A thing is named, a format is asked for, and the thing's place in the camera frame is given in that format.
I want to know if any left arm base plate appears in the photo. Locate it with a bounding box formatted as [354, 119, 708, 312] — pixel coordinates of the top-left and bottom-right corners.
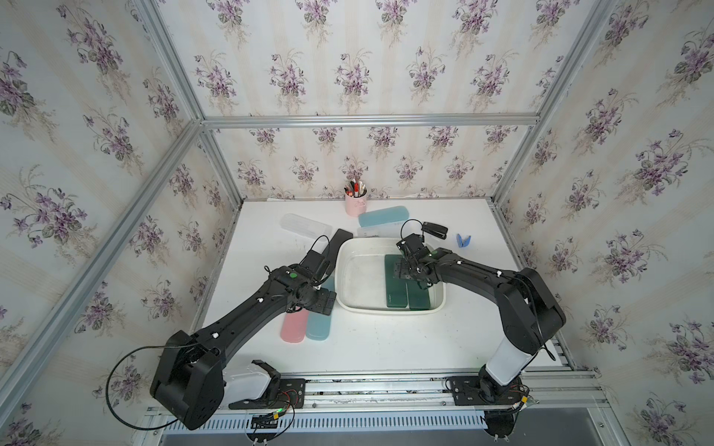
[228, 378, 307, 410]

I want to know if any clear frosted pencil case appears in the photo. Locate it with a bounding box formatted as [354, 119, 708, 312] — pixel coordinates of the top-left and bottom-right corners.
[279, 213, 333, 239]

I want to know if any pink pencil case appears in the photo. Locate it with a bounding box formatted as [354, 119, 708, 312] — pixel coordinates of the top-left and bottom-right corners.
[280, 310, 309, 344]

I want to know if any black pencil case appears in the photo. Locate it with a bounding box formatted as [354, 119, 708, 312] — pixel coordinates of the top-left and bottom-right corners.
[318, 229, 354, 282]

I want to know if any pink pen cup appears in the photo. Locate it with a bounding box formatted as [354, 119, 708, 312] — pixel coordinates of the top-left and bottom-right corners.
[344, 180, 367, 217]

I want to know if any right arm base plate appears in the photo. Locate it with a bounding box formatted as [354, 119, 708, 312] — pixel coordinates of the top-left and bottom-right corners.
[446, 375, 530, 407]

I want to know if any white plastic storage box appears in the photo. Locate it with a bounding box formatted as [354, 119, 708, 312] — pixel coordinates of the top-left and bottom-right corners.
[334, 238, 446, 316]

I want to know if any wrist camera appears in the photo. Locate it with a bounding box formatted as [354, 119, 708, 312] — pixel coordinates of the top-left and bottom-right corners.
[397, 233, 430, 258]
[299, 249, 329, 282]

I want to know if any aluminium rail base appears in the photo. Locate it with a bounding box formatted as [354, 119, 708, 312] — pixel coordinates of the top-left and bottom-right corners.
[138, 370, 620, 436]

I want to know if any dark green pencil case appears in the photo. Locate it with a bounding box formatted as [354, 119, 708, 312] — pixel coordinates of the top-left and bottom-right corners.
[384, 255, 408, 308]
[406, 281, 431, 311]

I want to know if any teal pencil case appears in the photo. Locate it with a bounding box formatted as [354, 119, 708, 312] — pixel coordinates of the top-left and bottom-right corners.
[358, 206, 410, 228]

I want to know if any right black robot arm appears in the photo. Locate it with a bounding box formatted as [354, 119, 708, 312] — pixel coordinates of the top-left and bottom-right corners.
[394, 241, 567, 401]

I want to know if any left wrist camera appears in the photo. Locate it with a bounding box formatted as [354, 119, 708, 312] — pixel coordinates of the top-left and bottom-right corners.
[299, 249, 329, 282]

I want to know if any light blue pencil case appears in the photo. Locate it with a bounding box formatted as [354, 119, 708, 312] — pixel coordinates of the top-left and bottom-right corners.
[305, 275, 336, 342]

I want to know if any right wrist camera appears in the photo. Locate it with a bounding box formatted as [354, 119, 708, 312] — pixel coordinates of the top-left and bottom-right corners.
[397, 233, 430, 258]

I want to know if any black stapler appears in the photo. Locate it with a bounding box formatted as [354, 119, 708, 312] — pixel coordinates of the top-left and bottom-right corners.
[421, 222, 448, 240]

